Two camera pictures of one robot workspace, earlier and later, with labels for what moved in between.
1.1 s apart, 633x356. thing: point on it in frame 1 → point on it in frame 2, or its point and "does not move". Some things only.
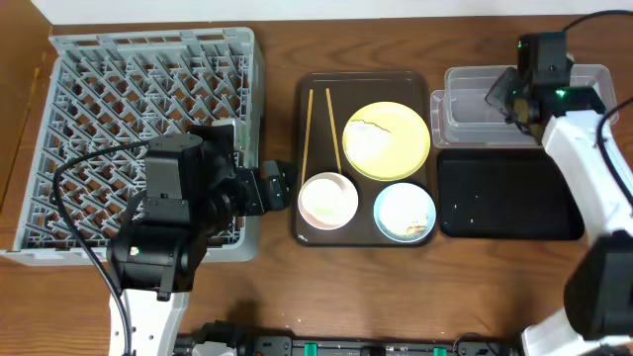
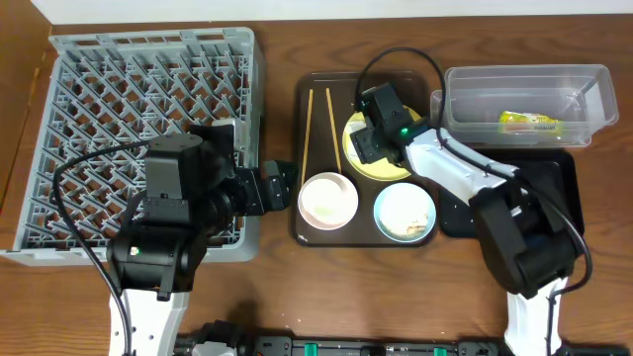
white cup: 327,201 does not move
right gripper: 517,104 → 366,143
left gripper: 253,191 does not move
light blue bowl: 405,213 does not move
